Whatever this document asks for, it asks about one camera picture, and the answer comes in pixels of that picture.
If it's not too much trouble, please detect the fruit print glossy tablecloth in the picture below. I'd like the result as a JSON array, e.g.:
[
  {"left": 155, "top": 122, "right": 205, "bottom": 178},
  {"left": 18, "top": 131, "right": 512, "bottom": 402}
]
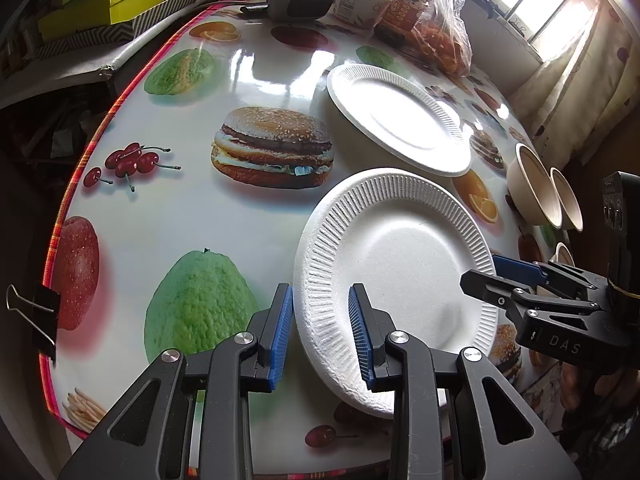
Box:
[{"left": 41, "top": 0, "right": 556, "bottom": 480}]

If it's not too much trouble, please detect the clear plastic bag of oranges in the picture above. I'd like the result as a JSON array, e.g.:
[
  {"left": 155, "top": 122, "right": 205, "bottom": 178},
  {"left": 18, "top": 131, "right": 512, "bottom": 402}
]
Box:
[{"left": 397, "top": 0, "right": 475, "bottom": 78}]

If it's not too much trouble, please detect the white paper plate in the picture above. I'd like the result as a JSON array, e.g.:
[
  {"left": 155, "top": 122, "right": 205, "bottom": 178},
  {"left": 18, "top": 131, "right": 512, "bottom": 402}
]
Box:
[
  {"left": 326, "top": 63, "right": 473, "bottom": 177},
  {"left": 291, "top": 169, "right": 501, "bottom": 420}
]

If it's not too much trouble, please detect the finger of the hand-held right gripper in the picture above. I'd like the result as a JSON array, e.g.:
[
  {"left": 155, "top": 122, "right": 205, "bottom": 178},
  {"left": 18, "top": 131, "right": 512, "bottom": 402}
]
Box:
[
  {"left": 459, "top": 269, "right": 603, "bottom": 333},
  {"left": 491, "top": 254, "right": 608, "bottom": 301}
]

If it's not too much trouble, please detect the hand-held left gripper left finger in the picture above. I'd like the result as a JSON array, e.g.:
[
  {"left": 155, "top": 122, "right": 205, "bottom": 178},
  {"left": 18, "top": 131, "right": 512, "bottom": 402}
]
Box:
[{"left": 57, "top": 282, "right": 293, "bottom": 480}]

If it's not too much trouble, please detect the beige paper bowl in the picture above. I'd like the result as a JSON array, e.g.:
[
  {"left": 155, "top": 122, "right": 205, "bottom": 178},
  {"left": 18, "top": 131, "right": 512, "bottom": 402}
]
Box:
[
  {"left": 506, "top": 142, "right": 563, "bottom": 227},
  {"left": 550, "top": 166, "right": 585, "bottom": 233},
  {"left": 549, "top": 242, "right": 576, "bottom": 267}
]

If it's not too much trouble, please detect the person's right hand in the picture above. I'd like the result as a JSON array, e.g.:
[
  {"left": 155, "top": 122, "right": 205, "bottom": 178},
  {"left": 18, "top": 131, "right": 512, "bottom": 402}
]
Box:
[{"left": 560, "top": 360, "right": 640, "bottom": 411}]

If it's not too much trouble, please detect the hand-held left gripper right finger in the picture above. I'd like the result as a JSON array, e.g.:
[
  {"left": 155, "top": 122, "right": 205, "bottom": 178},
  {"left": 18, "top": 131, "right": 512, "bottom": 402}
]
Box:
[{"left": 347, "top": 282, "right": 583, "bottom": 480}]

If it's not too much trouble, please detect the red label jar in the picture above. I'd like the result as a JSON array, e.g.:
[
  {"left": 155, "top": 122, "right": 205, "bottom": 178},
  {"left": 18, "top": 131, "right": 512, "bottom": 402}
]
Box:
[{"left": 375, "top": 0, "right": 432, "bottom": 41}]

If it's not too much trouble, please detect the black white striped box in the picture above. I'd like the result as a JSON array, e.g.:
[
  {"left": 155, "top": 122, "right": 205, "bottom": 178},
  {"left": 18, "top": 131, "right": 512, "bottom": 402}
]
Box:
[{"left": 30, "top": 0, "right": 203, "bottom": 61}]

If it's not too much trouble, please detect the cream heart print curtain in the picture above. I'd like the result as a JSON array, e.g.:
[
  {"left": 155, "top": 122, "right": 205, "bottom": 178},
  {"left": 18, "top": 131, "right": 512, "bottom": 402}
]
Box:
[{"left": 510, "top": 10, "right": 636, "bottom": 171}]

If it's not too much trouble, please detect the black binder clip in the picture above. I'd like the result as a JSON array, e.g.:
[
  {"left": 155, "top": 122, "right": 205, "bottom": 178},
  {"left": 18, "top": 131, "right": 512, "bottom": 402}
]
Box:
[{"left": 5, "top": 282, "right": 62, "bottom": 363}]

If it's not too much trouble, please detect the white paper tub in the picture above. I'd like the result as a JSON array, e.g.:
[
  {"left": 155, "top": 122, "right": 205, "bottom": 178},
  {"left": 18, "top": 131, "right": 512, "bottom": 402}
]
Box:
[{"left": 334, "top": 0, "right": 396, "bottom": 28}]

